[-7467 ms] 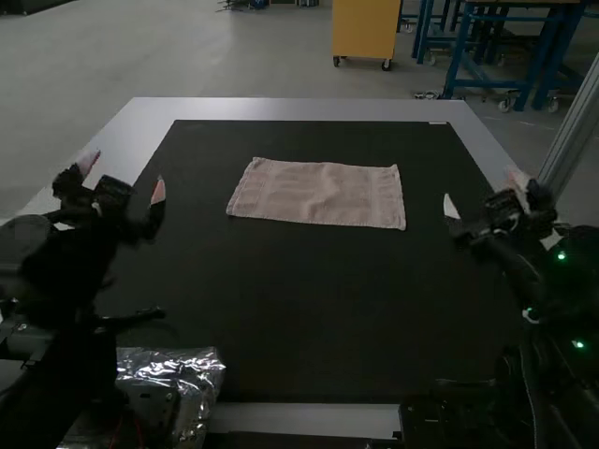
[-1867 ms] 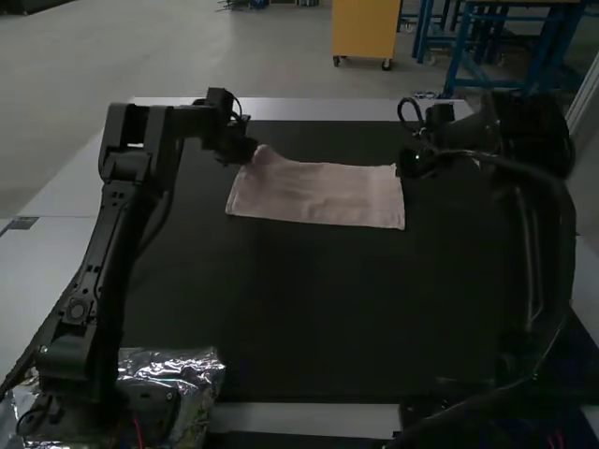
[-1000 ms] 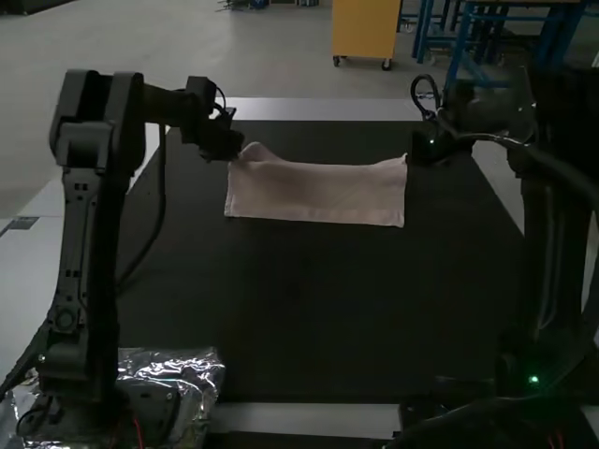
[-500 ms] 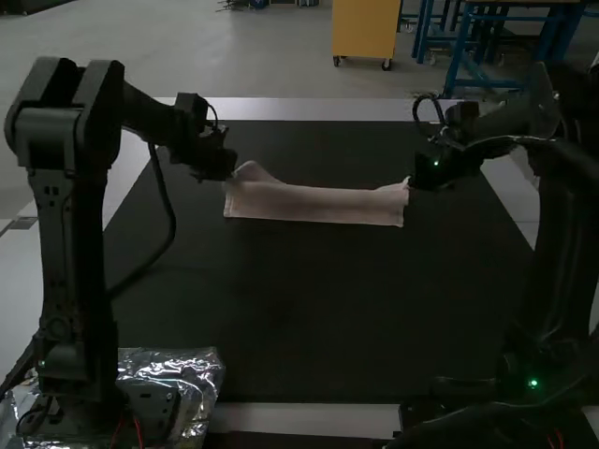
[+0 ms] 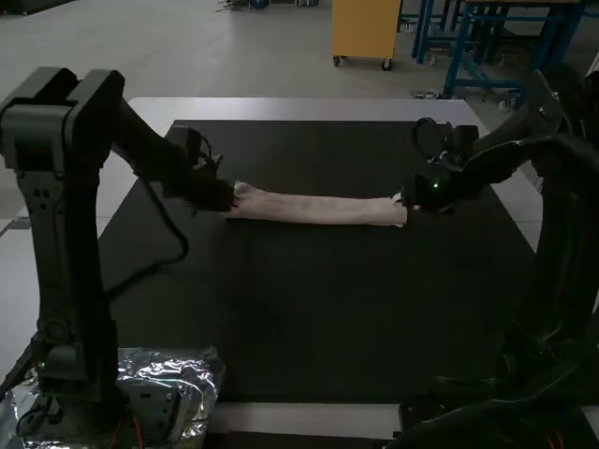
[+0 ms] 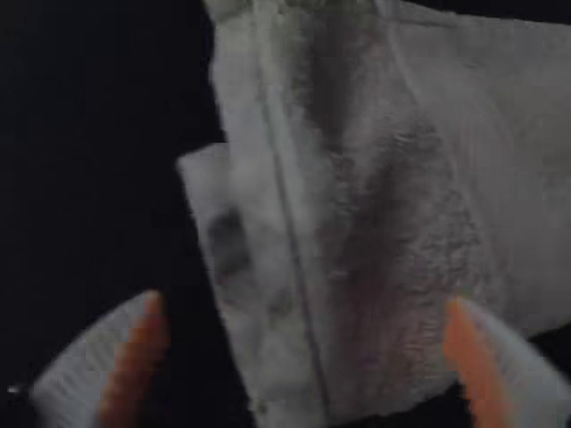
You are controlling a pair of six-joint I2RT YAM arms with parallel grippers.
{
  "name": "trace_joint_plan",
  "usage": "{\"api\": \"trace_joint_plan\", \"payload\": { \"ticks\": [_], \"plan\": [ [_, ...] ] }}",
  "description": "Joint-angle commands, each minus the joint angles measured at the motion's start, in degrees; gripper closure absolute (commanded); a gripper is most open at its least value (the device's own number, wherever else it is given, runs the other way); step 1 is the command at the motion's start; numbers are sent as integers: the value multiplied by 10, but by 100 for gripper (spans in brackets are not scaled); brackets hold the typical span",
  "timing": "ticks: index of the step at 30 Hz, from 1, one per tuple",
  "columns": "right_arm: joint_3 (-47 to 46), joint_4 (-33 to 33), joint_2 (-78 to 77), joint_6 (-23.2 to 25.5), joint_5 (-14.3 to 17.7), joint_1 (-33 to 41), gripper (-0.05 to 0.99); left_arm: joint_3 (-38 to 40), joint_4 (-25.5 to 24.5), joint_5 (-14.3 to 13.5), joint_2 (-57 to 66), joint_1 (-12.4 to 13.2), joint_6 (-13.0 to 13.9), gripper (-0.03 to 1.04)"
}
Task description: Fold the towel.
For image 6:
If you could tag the pale towel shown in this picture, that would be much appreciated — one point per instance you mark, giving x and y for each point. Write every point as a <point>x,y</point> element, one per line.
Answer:
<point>379,200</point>

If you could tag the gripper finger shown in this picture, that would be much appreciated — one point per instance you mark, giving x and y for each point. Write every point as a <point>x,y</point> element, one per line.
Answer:
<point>89,374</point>
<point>504,370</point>

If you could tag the black mat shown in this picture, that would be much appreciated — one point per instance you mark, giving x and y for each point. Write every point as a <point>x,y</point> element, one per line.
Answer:
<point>89,156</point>

